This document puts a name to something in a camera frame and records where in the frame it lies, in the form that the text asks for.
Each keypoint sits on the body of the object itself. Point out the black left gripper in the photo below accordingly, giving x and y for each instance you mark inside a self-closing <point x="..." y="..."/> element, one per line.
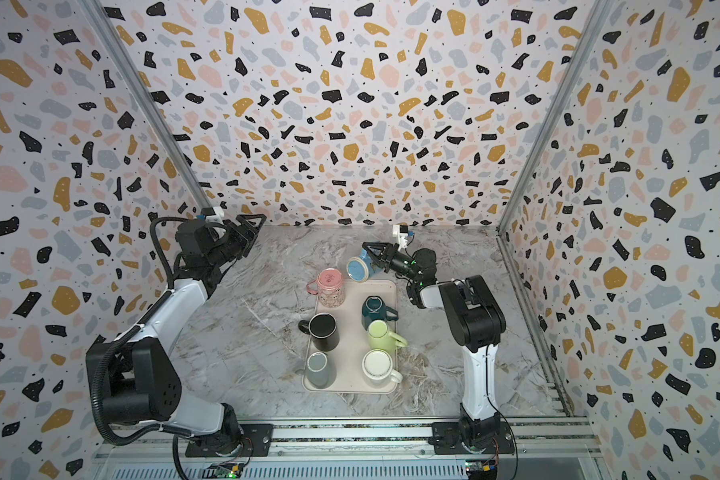
<point x="246" y="238"/>

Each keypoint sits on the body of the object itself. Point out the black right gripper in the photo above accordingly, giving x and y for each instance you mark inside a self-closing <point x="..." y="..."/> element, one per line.
<point x="386" y="258"/>

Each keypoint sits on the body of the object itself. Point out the light blue butterfly mug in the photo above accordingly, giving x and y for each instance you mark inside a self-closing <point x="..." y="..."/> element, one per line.
<point x="360" y="268"/>

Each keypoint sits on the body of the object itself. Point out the dark teal mug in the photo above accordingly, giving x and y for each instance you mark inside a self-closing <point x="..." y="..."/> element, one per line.
<point x="374" y="308"/>

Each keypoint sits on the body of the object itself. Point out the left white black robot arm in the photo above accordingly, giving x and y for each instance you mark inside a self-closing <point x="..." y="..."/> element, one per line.
<point x="134" y="387"/>

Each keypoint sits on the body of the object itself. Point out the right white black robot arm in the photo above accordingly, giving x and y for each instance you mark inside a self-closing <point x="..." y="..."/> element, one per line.
<point x="476" y="323"/>

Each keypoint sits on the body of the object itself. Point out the pink ghost pattern mug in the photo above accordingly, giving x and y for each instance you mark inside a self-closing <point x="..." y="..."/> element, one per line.
<point x="328" y="287"/>

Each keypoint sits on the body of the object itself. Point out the light green mug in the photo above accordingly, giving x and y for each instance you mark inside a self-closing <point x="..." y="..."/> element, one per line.
<point x="381" y="337"/>

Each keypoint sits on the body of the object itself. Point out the black mug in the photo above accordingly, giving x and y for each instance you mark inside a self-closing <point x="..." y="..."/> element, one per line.
<point x="323" y="330"/>

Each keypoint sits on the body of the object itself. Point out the white mug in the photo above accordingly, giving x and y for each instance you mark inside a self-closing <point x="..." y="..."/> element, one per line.
<point x="378" y="369"/>

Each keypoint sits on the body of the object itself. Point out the grey mug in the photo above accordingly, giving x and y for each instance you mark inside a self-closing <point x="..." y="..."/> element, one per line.
<point x="318" y="371"/>

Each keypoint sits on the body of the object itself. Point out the beige plastic tray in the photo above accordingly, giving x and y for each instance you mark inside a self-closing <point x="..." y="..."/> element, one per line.
<point x="347" y="357"/>

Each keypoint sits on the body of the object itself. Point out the right circuit board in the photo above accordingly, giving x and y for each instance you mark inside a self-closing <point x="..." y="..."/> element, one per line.
<point x="482" y="469"/>

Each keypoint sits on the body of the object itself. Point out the left green circuit board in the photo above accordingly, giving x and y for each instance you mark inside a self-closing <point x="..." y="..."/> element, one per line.
<point x="227" y="470"/>

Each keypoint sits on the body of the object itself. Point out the left corner aluminium post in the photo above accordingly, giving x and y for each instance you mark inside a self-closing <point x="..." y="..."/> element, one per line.
<point x="99" y="21"/>

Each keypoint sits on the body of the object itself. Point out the corner aluminium post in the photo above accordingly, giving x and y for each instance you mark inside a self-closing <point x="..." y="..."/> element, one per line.
<point x="99" y="21"/>
<point x="592" y="27"/>

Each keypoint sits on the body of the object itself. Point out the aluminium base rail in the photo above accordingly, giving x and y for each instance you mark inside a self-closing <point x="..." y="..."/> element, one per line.
<point x="404" y="448"/>

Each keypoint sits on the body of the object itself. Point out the right corner aluminium post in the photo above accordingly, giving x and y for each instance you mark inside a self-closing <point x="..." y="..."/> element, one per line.
<point x="592" y="27"/>

